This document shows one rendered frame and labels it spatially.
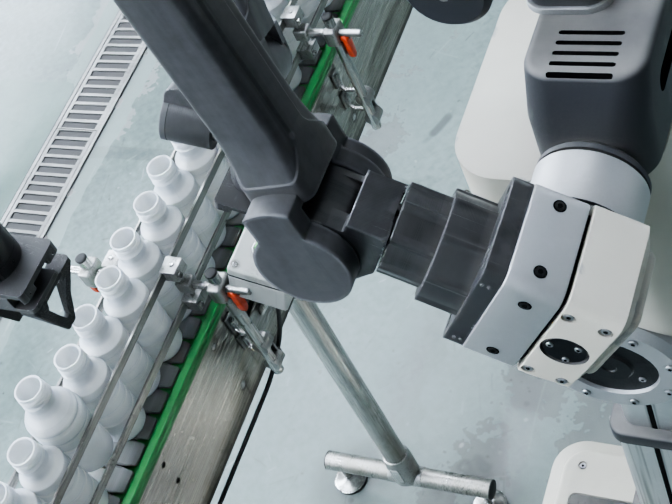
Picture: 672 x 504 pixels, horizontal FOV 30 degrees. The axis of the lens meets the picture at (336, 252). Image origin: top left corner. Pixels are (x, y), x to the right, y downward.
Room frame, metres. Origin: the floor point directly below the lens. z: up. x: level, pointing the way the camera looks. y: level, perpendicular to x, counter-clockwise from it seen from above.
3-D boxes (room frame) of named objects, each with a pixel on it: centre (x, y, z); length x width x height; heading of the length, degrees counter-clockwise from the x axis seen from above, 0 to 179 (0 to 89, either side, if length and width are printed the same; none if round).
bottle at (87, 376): (1.03, 0.34, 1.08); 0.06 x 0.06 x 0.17
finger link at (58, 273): (0.86, 0.27, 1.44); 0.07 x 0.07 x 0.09; 47
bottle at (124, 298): (1.11, 0.26, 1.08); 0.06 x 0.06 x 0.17
